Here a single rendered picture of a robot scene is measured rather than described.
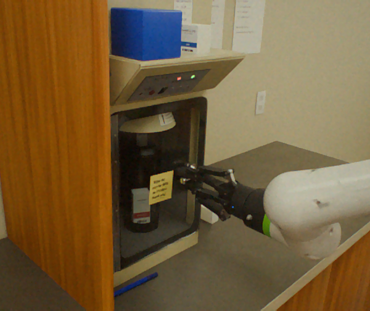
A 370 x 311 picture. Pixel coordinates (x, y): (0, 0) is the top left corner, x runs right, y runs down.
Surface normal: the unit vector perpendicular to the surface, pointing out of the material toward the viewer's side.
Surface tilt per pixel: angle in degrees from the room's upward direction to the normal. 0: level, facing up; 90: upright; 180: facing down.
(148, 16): 90
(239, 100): 90
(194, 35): 90
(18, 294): 0
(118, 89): 90
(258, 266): 0
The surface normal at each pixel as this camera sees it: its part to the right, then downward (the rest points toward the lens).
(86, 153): -0.70, 0.22
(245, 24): 0.71, 0.28
